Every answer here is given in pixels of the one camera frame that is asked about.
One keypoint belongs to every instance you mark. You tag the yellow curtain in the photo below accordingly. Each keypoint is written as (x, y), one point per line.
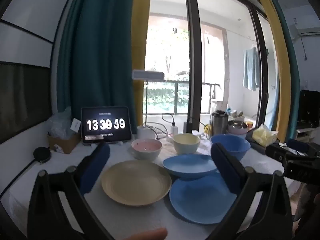
(140, 30)
(275, 42)

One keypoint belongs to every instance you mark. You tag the white desk lamp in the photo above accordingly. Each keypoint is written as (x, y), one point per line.
(147, 75)

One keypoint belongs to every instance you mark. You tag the hanging light blue towel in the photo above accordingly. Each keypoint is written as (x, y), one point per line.
(251, 67)

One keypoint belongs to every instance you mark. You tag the white air conditioner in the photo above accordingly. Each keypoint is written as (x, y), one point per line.
(307, 22)

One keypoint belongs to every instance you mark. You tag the clear plastic bag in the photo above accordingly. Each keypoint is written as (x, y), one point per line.
(60, 122)

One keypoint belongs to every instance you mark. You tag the yellow plastic wrapper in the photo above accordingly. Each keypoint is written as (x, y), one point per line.
(207, 128)

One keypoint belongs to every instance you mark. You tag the steel tumbler with black lid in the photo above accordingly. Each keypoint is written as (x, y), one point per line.
(219, 125)

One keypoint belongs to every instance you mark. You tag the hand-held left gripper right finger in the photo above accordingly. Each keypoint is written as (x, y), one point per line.
(225, 167)

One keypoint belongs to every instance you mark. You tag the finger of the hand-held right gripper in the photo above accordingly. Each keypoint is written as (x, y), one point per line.
(300, 146)
(276, 152)

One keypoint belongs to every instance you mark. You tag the cream bowl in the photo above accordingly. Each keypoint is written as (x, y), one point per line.
(186, 143)

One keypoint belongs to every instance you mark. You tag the blue deep plate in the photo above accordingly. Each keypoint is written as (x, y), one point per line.
(187, 165)

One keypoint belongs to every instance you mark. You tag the black round pouch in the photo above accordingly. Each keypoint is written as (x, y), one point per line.
(42, 155)

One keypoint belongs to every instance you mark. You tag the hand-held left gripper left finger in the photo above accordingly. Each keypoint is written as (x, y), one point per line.
(96, 162)

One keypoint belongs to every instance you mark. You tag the tablet showing clock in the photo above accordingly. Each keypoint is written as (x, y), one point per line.
(106, 125)

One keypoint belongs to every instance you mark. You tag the black charger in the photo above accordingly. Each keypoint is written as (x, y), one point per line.
(187, 127)

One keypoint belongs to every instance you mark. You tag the white charger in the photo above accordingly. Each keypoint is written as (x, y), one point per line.
(174, 129)

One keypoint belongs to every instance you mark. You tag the yellow tissue pack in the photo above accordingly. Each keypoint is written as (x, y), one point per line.
(265, 135)

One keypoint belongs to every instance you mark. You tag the beige plate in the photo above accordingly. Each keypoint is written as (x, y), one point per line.
(135, 182)

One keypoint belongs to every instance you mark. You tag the black window frame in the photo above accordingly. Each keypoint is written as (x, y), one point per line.
(260, 67)
(193, 55)

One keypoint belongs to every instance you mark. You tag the balcony railing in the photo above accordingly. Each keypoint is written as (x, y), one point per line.
(175, 82)

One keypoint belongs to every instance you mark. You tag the person's left hand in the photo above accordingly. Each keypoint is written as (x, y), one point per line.
(147, 235)

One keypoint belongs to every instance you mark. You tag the pink speckled bowl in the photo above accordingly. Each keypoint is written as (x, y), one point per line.
(146, 148)

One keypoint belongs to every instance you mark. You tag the small white box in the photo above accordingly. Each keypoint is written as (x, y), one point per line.
(75, 125)

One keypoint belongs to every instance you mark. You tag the black monitor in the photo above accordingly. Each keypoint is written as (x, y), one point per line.
(310, 107)

